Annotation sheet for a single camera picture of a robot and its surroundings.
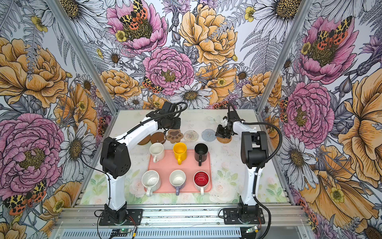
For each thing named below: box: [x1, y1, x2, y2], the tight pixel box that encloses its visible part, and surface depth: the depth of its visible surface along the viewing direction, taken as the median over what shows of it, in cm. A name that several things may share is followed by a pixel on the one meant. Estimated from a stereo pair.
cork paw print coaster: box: [166, 128, 184, 144], surface depth 107 cm
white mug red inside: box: [192, 170, 210, 196], surface depth 83 cm
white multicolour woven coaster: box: [183, 129, 199, 143], surface depth 107 cm
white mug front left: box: [141, 169, 162, 197], surface depth 82 cm
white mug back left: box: [149, 142, 165, 163], surface depth 90 cm
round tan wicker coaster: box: [216, 135, 233, 144], surface depth 105 cm
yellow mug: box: [173, 141, 188, 166], surface depth 89 cm
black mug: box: [194, 142, 209, 167], surface depth 91 cm
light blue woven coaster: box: [200, 128, 217, 142], surface depth 110 cm
